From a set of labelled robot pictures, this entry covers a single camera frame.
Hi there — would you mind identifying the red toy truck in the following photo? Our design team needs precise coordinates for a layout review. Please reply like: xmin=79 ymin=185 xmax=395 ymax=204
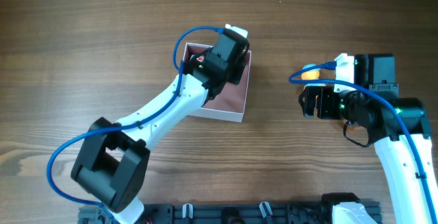
xmin=196 ymin=55 xmax=205 ymax=62

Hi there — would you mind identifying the white box pink interior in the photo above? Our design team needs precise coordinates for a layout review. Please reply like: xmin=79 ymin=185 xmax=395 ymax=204
xmin=190 ymin=51 xmax=251 ymax=123

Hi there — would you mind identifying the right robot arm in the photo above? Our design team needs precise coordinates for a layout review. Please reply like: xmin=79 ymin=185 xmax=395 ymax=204
xmin=289 ymin=53 xmax=437 ymax=223

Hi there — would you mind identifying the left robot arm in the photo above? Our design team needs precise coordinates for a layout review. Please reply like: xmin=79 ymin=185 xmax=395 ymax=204
xmin=70 ymin=28 xmax=250 ymax=223

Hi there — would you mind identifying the yellow duck toy blue hat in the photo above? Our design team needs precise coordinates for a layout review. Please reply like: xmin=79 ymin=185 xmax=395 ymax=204
xmin=300 ymin=64 xmax=326 ymax=86

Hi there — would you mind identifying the brown plush capybara toy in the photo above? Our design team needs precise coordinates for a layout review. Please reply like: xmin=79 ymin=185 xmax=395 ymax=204
xmin=343 ymin=119 xmax=364 ymax=132

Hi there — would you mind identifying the right blue cable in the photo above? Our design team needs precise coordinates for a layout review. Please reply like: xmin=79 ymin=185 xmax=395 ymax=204
xmin=288 ymin=59 xmax=438 ymax=224

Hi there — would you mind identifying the blue cable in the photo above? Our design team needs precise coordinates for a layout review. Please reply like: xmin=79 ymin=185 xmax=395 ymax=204
xmin=288 ymin=59 xmax=438 ymax=224
xmin=46 ymin=25 xmax=224 ymax=207

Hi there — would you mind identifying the left blue cable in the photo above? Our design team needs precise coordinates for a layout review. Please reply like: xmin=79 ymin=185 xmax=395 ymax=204
xmin=46 ymin=25 xmax=224 ymax=207

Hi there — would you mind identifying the black mounting rail base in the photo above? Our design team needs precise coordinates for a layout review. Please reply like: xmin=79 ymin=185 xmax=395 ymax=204
xmin=77 ymin=196 xmax=382 ymax=224

